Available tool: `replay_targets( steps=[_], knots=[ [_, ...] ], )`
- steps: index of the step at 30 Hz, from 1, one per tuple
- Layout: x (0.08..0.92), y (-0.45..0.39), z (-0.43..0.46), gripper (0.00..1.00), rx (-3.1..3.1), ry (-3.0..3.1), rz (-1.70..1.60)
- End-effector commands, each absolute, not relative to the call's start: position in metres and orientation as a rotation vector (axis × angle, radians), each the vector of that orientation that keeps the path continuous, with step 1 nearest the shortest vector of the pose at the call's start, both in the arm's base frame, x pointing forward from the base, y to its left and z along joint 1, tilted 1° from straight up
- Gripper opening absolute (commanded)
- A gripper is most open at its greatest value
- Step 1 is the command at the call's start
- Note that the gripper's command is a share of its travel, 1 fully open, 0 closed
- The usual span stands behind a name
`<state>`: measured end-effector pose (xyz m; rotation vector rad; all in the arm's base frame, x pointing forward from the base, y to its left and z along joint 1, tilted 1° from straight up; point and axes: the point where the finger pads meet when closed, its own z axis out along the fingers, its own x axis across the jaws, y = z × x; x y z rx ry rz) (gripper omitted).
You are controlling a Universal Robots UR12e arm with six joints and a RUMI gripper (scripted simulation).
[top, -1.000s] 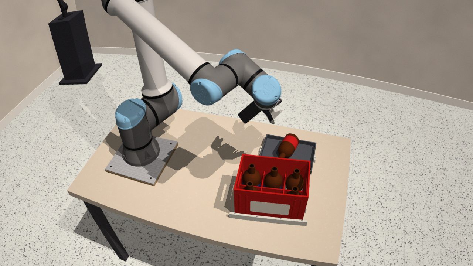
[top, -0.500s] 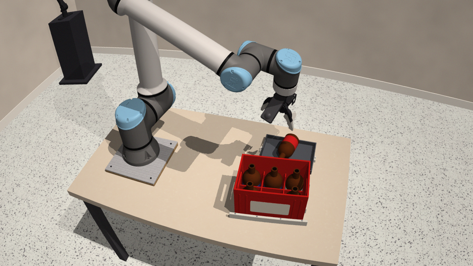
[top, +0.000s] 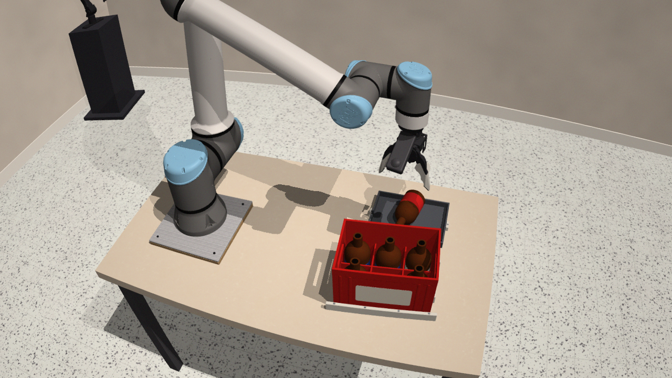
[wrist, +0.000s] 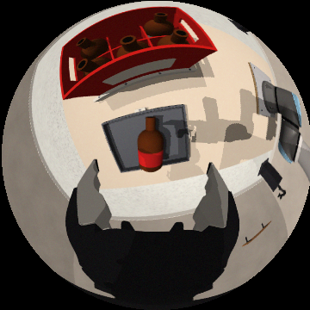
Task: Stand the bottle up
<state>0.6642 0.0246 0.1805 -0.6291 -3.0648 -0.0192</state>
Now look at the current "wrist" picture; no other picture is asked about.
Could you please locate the red box with cut-out openings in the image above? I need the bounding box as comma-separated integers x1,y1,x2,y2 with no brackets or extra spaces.
59,7,217,100

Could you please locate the brown bottle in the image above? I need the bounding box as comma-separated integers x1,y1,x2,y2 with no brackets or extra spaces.
76,37,109,60
144,13,174,38
116,35,149,58
77,57,111,77
157,29,189,46
138,116,164,172

